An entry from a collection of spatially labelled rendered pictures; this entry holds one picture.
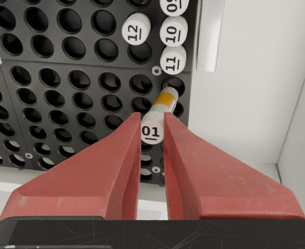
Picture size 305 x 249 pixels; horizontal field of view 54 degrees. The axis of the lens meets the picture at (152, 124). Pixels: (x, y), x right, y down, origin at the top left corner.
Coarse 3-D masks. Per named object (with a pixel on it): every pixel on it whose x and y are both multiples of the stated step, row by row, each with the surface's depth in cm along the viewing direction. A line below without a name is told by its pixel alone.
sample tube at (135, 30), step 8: (144, 0) 17; (136, 16) 14; (144, 16) 14; (128, 24) 14; (136, 24) 14; (144, 24) 14; (128, 32) 14; (136, 32) 14; (144, 32) 14; (128, 40) 14; (136, 40) 14; (144, 40) 14
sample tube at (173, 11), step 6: (162, 0) 13; (168, 0) 13; (174, 0) 13; (180, 0) 13; (186, 0) 13; (162, 6) 13; (168, 6) 13; (174, 6) 13; (180, 6) 13; (186, 6) 13; (168, 12) 13; (174, 12) 13; (180, 12) 13
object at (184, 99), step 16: (192, 0) 14; (160, 16) 14; (192, 16) 14; (192, 32) 15; (160, 48) 15; (192, 48) 15; (160, 80) 16; (176, 112) 18; (160, 144) 19; (160, 160) 20; (160, 176) 21
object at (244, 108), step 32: (256, 0) 19; (288, 0) 19; (224, 32) 21; (256, 32) 20; (288, 32) 20; (224, 64) 22; (256, 64) 22; (288, 64) 21; (192, 96) 24; (224, 96) 23; (256, 96) 23; (288, 96) 23; (192, 128) 26; (224, 128) 25; (256, 128) 25; (256, 160) 27; (160, 192) 24
